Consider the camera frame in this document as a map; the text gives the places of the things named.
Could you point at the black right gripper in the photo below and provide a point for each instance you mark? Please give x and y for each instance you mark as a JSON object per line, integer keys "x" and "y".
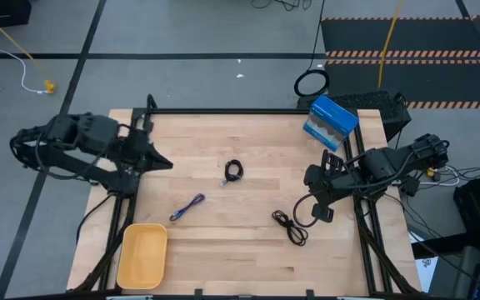
{"x": 323, "y": 181}

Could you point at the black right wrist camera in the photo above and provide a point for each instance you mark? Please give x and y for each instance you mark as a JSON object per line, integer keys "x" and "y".
{"x": 323, "y": 213}

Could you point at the black table frame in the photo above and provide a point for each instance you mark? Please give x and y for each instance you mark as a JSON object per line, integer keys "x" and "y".
{"x": 244, "y": 111}

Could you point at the black hazard-striped floor mat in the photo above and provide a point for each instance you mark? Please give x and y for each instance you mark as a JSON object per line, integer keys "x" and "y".
{"x": 423, "y": 79}

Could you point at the blue DualShock 4 box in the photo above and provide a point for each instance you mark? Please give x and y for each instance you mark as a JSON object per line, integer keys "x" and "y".
{"x": 333, "y": 114}

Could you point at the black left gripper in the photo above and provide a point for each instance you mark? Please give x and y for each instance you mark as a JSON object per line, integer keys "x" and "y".
{"x": 136, "y": 146}

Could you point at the yellow plastic tray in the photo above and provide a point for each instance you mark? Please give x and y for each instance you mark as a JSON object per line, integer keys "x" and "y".
{"x": 142, "y": 258}

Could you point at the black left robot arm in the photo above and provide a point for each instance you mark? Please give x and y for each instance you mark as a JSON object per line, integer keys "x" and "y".
{"x": 94, "y": 133}

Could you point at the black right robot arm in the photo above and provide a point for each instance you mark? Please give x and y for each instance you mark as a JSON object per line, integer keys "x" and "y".
{"x": 390, "y": 160}

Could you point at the black floor box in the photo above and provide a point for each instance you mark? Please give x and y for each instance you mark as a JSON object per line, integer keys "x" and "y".
{"x": 0, "y": 12}

